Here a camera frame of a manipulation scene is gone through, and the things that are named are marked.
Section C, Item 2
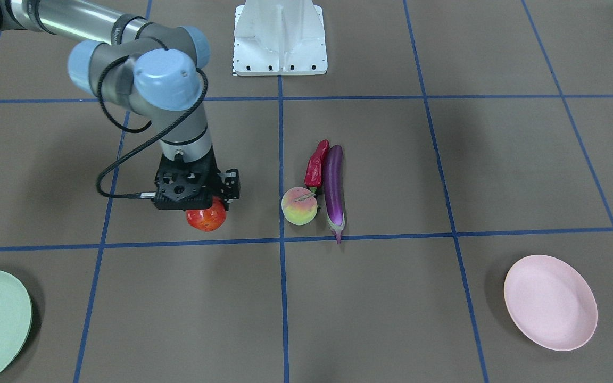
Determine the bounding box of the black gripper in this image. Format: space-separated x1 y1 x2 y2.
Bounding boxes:
154 148 241 211

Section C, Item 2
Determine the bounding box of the red tomato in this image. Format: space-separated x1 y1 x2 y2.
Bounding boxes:
185 196 227 232

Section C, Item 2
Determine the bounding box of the yellow pink peach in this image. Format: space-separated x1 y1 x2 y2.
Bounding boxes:
280 187 318 226

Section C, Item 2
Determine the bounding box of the red chili pepper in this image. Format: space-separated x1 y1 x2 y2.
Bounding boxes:
304 140 330 194

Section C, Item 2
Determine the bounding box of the purple eggplant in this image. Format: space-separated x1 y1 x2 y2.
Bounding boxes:
322 145 346 244

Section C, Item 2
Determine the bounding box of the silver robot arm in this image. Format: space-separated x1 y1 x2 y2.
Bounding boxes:
0 1 240 211

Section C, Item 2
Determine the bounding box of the pink plate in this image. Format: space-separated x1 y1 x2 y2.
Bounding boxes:
503 255 599 352

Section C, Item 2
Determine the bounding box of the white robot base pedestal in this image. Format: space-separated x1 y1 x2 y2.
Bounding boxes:
232 1 328 76

